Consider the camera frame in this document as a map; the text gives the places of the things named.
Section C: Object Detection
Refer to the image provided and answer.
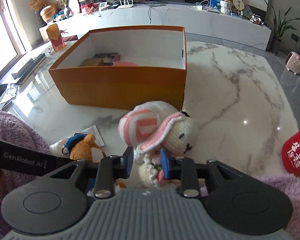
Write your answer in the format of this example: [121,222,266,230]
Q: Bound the white charger with cables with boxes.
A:
[187,0,210,10]

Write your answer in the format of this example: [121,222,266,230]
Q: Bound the white paper sheet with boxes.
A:
[0,94,18,104]

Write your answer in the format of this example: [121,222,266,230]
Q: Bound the eyeglasses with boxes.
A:
[5,84,22,96]

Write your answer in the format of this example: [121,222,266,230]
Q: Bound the wooden fan ornament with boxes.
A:
[232,0,245,15]

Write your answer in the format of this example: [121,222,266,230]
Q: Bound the red gift box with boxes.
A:
[80,4,99,14]

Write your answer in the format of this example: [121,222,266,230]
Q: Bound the small pink heater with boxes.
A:
[285,51,300,74]

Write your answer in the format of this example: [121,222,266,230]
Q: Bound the crochet bunny doll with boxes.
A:
[134,112,200,188]

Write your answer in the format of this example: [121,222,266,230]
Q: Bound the pink card wallet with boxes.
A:
[112,60,138,67]

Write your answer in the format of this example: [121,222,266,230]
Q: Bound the black and white cow figurine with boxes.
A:
[250,14,265,25]

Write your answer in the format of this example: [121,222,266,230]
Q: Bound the glass sliding door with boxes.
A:
[0,0,28,80]

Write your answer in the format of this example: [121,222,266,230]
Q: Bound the brown bear plush blue hat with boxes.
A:
[61,133,107,165]

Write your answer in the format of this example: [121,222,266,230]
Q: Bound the purple fluffy blanket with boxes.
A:
[0,110,300,233]

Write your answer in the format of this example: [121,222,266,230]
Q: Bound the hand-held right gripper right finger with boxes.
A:
[160,146,244,200]

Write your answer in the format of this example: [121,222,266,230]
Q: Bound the dried yellow flowers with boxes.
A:
[28,0,47,12]

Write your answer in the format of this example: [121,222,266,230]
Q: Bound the black remote control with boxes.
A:
[15,54,47,85]

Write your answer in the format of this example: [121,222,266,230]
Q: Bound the orange cardboard box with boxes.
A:
[48,26,188,110]

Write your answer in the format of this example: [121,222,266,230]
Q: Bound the white set-top device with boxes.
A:
[11,59,37,79]

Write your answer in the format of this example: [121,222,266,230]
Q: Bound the tall potted green plant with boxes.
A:
[264,0,300,54]

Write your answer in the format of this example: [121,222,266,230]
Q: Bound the red and gold carton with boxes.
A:
[45,23,66,52]

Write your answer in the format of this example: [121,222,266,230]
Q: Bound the small gold brown box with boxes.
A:
[79,58,105,67]

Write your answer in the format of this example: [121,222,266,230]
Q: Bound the white hand cream tube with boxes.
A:
[49,137,73,159]

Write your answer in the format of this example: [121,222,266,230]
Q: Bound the white marble tv console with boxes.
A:
[39,1,272,53]

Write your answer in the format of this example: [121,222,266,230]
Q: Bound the black cable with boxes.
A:
[142,0,168,25]

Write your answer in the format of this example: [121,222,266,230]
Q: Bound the red mug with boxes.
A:
[281,123,300,178]

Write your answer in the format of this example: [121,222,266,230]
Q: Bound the golden brown jar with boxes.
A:
[40,5,57,23]

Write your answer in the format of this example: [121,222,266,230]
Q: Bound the dark printed box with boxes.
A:
[91,52,120,67]

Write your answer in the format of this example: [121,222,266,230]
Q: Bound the pink striped white plush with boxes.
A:
[118,101,183,153]

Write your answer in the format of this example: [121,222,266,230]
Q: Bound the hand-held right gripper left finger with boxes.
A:
[49,146,134,201]

